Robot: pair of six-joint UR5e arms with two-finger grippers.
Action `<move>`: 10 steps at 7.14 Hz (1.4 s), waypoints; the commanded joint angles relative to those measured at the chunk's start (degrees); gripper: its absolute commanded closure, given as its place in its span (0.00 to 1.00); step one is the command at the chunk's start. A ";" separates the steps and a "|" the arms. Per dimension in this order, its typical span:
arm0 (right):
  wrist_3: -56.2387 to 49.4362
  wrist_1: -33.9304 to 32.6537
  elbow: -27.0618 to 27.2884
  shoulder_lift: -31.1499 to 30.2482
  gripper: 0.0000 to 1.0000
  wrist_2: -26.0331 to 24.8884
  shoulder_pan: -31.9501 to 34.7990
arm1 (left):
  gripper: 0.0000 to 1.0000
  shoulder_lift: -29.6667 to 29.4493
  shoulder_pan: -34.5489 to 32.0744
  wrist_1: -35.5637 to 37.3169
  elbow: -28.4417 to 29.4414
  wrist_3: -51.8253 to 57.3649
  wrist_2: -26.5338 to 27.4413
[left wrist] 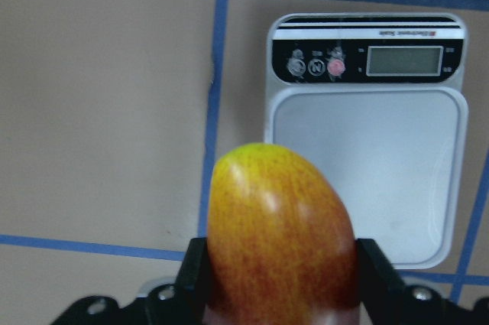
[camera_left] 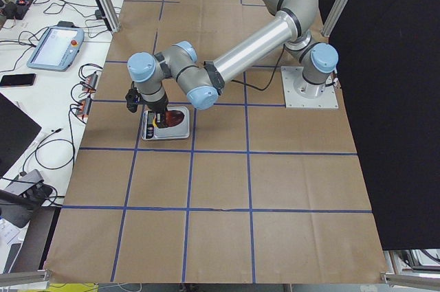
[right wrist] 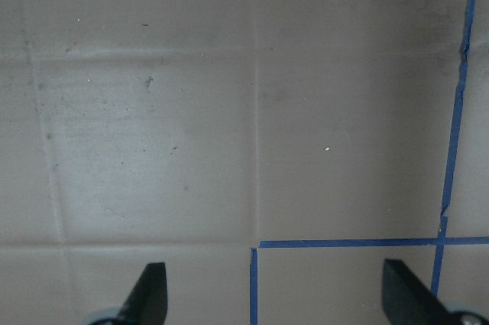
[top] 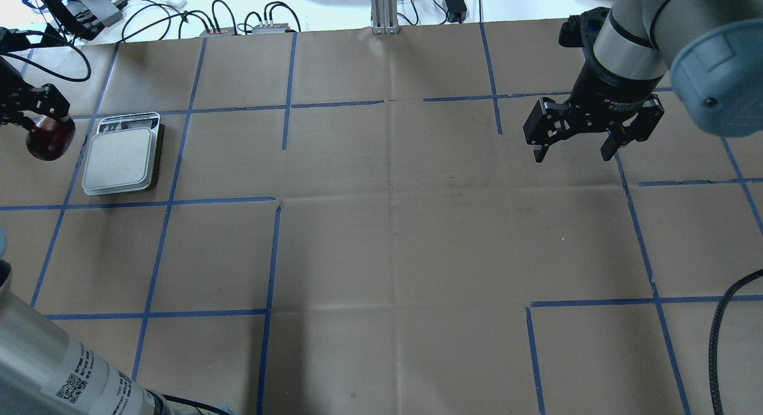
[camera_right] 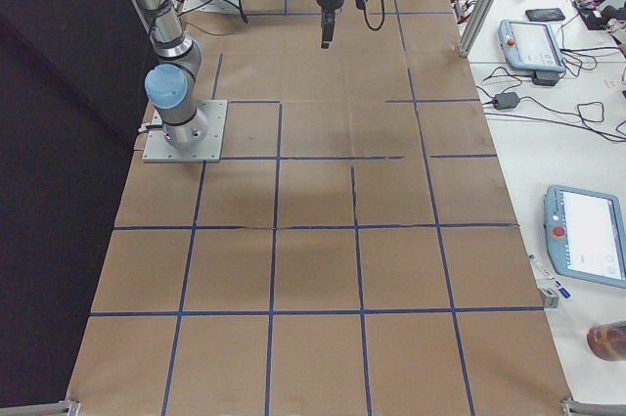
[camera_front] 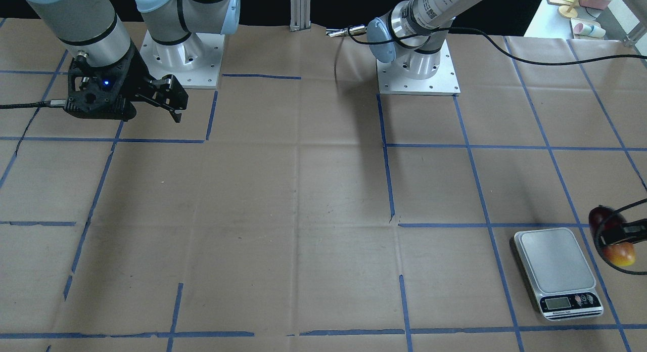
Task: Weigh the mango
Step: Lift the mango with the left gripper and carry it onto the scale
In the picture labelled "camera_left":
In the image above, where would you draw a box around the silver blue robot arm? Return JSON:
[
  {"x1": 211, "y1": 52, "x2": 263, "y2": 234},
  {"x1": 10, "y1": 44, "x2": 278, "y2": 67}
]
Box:
[{"x1": 125, "y1": 0, "x2": 339, "y2": 128}]

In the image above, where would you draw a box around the black orange connector block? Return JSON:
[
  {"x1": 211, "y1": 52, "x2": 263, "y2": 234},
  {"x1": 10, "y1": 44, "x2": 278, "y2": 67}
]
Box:
[
  {"x1": 81, "y1": 72, "x2": 98, "y2": 93},
  {"x1": 74, "y1": 98, "x2": 92, "y2": 120}
]

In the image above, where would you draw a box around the black smartphone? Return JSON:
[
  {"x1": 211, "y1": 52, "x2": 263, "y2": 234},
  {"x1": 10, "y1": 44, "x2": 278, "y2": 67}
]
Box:
[{"x1": 0, "y1": 74, "x2": 36, "y2": 87}]

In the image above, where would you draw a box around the brown paper table mat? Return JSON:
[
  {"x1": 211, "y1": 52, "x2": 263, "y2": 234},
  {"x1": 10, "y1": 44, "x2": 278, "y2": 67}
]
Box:
[{"x1": 45, "y1": 0, "x2": 386, "y2": 284}]

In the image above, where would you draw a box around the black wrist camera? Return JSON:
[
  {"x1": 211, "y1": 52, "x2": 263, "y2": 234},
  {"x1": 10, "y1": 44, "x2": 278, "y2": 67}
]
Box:
[{"x1": 125, "y1": 82, "x2": 142, "y2": 113}]

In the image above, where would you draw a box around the black curtain backdrop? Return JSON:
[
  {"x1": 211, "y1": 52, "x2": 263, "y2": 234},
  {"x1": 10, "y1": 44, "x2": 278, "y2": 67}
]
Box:
[{"x1": 329, "y1": 0, "x2": 439, "y2": 250}]

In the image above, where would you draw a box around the aluminium frame rail left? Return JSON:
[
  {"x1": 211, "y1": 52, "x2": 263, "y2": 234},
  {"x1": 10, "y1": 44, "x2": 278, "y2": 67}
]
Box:
[{"x1": 0, "y1": 269, "x2": 52, "y2": 287}]

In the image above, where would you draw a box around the red yellow mango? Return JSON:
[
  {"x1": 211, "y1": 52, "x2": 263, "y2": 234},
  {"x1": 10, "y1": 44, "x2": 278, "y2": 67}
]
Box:
[{"x1": 164, "y1": 110, "x2": 185, "y2": 128}]

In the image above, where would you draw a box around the aluminium frame rail right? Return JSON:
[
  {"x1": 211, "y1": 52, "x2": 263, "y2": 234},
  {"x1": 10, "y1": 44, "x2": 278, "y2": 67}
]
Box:
[{"x1": 380, "y1": 272, "x2": 440, "y2": 291}]

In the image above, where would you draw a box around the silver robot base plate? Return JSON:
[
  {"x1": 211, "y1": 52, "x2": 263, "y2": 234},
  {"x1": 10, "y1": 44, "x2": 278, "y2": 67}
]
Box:
[{"x1": 280, "y1": 66, "x2": 338, "y2": 109}]

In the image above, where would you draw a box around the aluminium frame rail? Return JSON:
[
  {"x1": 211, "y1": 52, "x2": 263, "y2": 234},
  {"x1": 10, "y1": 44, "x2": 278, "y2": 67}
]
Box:
[
  {"x1": 0, "y1": 269, "x2": 52, "y2": 287},
  {"x1": 380, "y1": 272, "x2": 440, "y2": 291}
]

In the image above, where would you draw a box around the blue teach pendant tablet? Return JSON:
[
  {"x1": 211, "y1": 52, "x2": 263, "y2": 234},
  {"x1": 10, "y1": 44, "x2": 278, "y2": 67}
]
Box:
[{"x1": 26, "y1": 26, "x2": 85, "y2": 71}]

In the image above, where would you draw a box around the black electronics box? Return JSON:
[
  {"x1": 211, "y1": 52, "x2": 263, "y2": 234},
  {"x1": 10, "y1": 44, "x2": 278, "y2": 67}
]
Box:
[{"x1": 1, "y1": 0, "x2": 34, "y2": 20}]

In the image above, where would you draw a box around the silver digital kitchen scale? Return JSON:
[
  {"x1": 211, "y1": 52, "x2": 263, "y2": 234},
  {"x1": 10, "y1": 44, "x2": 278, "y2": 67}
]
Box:
[{"x1": 141, "y1": 106, "x2": 190, "y2": 141}]

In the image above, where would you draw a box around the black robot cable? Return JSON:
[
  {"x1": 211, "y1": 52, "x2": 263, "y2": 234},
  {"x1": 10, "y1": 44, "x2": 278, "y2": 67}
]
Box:
[{"x1": 230, "y1": 47, "x2": 286, "y2": 92}]

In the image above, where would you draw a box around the grey usb hub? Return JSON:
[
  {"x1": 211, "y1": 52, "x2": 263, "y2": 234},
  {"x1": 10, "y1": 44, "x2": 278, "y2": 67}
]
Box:
[{"x1": 5, "y1": 169, "x2": 44, "y2": 196}]

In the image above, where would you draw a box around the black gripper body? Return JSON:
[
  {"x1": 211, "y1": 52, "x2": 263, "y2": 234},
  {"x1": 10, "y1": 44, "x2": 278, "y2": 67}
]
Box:
[{"x1": 144, "y1": 95, "x2": 168, "y2": 113}]

